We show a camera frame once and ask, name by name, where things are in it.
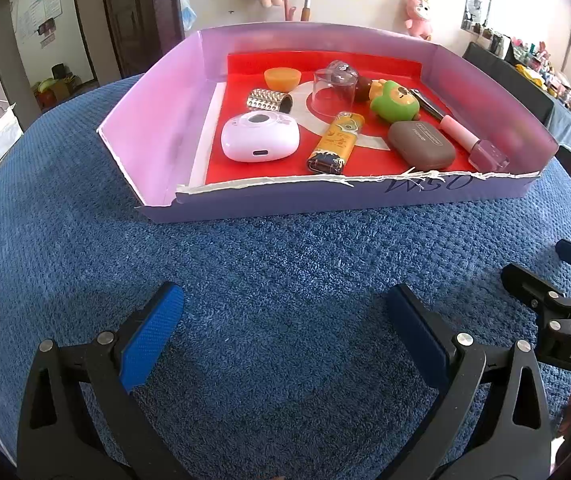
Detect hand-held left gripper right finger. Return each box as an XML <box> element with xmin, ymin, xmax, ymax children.
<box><xmin>385</xmin><ymin>284</ymin><xmax>553</xmax><ymax>480</ymax></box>

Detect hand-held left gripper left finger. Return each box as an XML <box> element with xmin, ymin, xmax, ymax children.
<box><xmin>16</xmin><ymin>281</ymin><xmax>191</xmax><ymax>480</ymax></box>

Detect pink nail polish bottle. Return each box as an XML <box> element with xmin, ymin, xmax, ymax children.
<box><xmin>439</xmin><ymin>114</ymin><xmax>510</xmax><ymax>172</ymax></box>

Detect brown eye shadow case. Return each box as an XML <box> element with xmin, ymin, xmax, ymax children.
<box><xmin>387</xmin><ymin>120</ymin><xmax>457</xmax><ymax>170</ymax></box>

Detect black silver nail clipper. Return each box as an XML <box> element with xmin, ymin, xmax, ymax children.
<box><xmin>409</xmin><ymin>89</ymin><xmax>449</xmax><ymax>122</ymax></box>

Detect yellow printed lighter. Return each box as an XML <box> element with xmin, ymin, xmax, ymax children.
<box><xmin>307</xmin><ymin>111</ymin><xmax>366</xmax><ymax>176</ymax></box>

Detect purple cardboard box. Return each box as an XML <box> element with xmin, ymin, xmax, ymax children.
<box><xmin>97</xmin><ymin>22</ymin><xmax>559</xmax><ymax>224</ymax></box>

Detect green capybara toy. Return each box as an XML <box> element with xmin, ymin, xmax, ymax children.
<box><xmin>368</xmin><ymin>79</ymin><xmax>420</xmax><ymax>123</ymax></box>

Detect white round pocket device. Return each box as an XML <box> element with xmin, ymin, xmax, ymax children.
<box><xmin>220</xmin><ymin>111</ymin><xmax>300</xmax><ymax>163</ymax></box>

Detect clear glass cup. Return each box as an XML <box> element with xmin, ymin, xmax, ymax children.
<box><xmin>312</xmin><ymin>66</ymin><xmax>359</xmax><ymax>120</ymax></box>

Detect gold studded cylinder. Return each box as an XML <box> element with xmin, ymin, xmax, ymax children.
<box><xmin>246</xmin><ymin>87</ymin><xmax>293</xmax><ymax>113</ymax></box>

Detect glass bottle brown contents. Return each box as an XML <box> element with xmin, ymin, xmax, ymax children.
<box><xmin>326</xmin><ymin>59</ymin><xmax>359</xmax><ymax>86</ymax></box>

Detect orange half sphere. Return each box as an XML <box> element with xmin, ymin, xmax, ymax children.
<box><xmin>264</xmin><ymin>66</ymin><xmax>301</xmax><ymax>92</ymax></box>

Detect dark cabinet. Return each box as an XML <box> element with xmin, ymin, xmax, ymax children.
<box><xmin>463</xmin><ymin>41</ymin><xmax>556</xmax><ymax>126</ymax></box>

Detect red white paper liner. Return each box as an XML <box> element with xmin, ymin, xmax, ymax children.
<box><xmin>204</xmin><ymin>50</ymin><xmax>473</xmax><ymax>186</ymax></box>

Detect cluttered side table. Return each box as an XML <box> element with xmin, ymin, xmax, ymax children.
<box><xmin>483</xmin><ymin>25</ymin><xmax>571</xmax><ymax>111</ymax></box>

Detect pink horned plush toy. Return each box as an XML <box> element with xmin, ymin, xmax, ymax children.
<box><xmin>403</xmin><ymin>0</ymin><xmax>435</xmax><ymax>41</ymax></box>

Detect dark brown door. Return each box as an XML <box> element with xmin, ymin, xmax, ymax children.
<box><xmin>98</xmin><ymin>0</ymin><xmax>186</xmax><ymax>78</ymax></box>

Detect blue plastic bag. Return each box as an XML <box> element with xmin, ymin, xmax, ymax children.
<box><xmin>178</xmin><ymin>0</ymin><xmax>199</xmax><ymax>36</ymax></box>

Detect wall notice board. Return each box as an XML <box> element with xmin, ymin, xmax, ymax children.
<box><xmin>13</xmin><ymin>0</ymin><xmax>61</xmax><ymax>43</ymax></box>

